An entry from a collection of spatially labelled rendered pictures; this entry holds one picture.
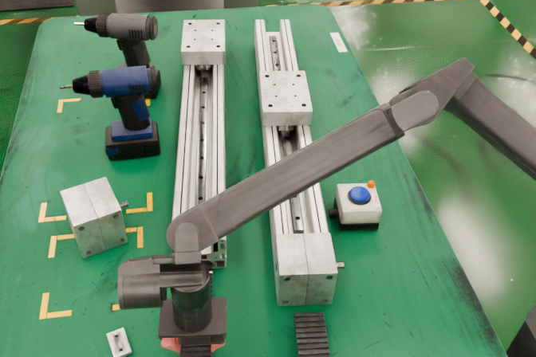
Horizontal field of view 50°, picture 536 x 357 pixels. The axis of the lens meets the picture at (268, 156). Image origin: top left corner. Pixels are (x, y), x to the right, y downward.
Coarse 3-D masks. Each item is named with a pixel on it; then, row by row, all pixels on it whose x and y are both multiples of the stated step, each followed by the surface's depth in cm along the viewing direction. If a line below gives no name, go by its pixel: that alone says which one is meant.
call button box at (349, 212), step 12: (336, 192) 119; (348, 192) 116; (372, 192) 117; (336, 204) 120; (348, 204) 114; (360, 204) 114; (372, 204) 114; (336, 216) 118; (348, 216) 113; (360, 216) 114; (372, 216) 114; (348, 228) 116; (360, 228) 116; (372, 228) 116
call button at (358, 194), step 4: (352, 188) 116; (356, 188) 115; (360, 188) 115; (364, 188) 116; (352, 192) 115; (356, 192) 115; (360, 192) 115; (364, 192) 115; (368, 192) 115; (352, 196) 114; (356, 196) 114; (360, 196) 114; (364, 196) 114; (368, 196) 114; (356, 200) 114; (360, 200) 113; (364, 200) 114
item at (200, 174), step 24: (192, 72) 142; (216, 72) 143; (192, 96) 135; (216, 96) 135; (192, 120) 131; (216, 120) 128; (192, 144) 128; (216, 144) 122; (192, 168) 123; (216, 168) 117; (192, 192) 117; (216, 192) 112; (216, 264) 108
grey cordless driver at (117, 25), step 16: (96, 16) 137; (112, 16) 135; (128, 16) 135; (144, 16) 136; (96, 32) 137; (112, 32) 136; (128, 32) 135; (144, 32) 135; (128, 48) 140; (144, 48) 141; (128, 64) 143; (144, 64) 143; (160, 80) 151; (144, 96) 147
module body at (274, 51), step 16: (256, 32) 158; (272, 32) 166; (288, 32) 158; (256, 48) 157; (272, 48) 157; (288, 48) 152; (256, 64) 159; (272, 64) 153; (288, 64) 146; (272, 128) 127; (304, 128) 127; (272, 144) 123; (288, 144) 127; (304, 144) 123; (272, 160) 119; (304, 192) 118; (320, 192) 113; (288, 208) 115; (304, 208) 115; (320, 208) 110; (272, 224) 111; (288, 224) 107; (304, 224) 112; (320, 224) 107; (272, 240) 112
